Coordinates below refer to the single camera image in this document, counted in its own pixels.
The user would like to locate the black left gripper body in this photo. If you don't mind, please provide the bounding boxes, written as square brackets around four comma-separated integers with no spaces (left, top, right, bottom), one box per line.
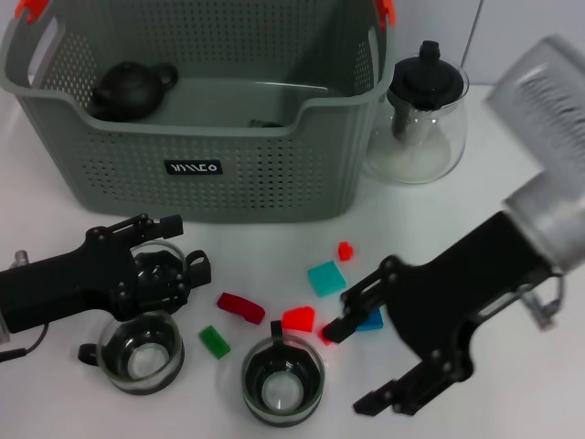
[0,228,138,335]

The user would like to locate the glass teapot with black lid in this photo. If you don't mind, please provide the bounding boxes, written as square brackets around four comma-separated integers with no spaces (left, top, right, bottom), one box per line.
[360,39,471,186]

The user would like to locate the dark red curved brick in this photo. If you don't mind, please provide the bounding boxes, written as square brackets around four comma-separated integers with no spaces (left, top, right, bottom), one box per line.
[216,292,266,326]

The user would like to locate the teal square plate brick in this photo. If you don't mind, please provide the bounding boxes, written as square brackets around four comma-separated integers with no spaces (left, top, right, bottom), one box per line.
[306,260,346,299]

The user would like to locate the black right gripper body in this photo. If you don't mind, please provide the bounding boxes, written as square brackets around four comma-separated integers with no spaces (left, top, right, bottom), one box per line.
[388,212,557,383]

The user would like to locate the bright red slope brick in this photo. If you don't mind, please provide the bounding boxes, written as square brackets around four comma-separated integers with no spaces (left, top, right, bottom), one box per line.
[281,306,316,334]

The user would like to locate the right gripper silver cable plug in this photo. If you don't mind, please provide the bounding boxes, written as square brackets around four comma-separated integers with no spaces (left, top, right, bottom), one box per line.
[523,273,566,330]

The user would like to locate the green two-stud brick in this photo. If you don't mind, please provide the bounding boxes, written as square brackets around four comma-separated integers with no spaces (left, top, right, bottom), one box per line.
[198,325,233,360]

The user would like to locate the grey-green perforated storage bin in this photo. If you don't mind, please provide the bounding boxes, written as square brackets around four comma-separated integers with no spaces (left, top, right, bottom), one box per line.
[0,0,395,224]

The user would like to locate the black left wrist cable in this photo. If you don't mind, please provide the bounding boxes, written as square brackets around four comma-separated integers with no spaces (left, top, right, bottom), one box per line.
[0,319,49,362]

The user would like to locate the dark clay teapot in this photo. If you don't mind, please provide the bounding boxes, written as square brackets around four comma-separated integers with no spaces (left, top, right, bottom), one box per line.
[89,60,180,123]

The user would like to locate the blue square plate brick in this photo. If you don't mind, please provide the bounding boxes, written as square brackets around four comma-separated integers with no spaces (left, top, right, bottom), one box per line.
[354,306,385,333]

